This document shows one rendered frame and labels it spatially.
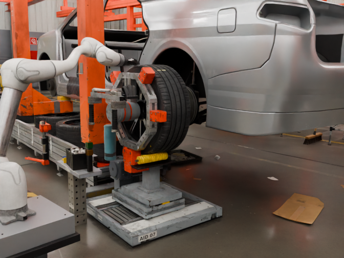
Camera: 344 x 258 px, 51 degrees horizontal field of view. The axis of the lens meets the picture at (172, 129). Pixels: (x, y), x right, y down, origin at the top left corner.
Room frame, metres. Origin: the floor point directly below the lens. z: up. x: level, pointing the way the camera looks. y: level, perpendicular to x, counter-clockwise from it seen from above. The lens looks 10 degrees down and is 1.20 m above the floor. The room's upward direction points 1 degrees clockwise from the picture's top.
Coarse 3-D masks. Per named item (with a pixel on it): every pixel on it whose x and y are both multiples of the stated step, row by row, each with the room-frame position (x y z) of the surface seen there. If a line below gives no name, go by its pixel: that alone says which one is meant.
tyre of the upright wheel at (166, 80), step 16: (144, 64) 2.64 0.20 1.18; (160, 64) 2.74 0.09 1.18; (160, 80) 2.46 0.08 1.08; (176, 80) 2.54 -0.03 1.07; (160, 96) 2.42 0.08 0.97; (176, 96) 2.46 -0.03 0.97; (176, 112) 2.44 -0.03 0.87; (160, 128) 2.41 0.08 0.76; (176, 128) 2.45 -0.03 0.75; (160, 144) 2.45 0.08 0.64; (176, 144) 2.57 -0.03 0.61
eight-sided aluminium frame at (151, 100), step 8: (128, 72) 2.68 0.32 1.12; (120, 80) 2.68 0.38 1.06; (136, 80) 2.50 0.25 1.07; (112, 88) 2.76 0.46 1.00; (144, 88) 2.42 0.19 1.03; (144, 96) 2.42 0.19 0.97; (152, 96) 2.40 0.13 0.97; (152, 104) 2.42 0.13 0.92; (120, 128) 2.77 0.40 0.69; (152, 128) 2.38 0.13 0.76; (120, 136) 2.68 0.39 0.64; (144, 136) 2.42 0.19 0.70; (152, 136) 2.43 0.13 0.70; (128, 144) 2.58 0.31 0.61; (136, 144) 2.50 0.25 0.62; (144, 144) 2.49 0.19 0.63
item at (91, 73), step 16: (80, 0) 2.97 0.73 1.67; (96, 0) 2.97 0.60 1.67; (80, 16) 2.98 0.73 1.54; (96, 16) 2.97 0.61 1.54; (80, 32) 2.99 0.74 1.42; (96, 32) 2.97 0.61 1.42; (80, 64) 2.99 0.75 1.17; (96, 64) 2.96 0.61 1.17; (80, 80) 3.01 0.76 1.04; (96, 80) 2.96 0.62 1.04; (80, 96) 3.02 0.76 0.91; (80, 112) 3.02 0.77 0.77; (96, 112) 2.96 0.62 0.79; (96, 128) 2.95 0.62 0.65
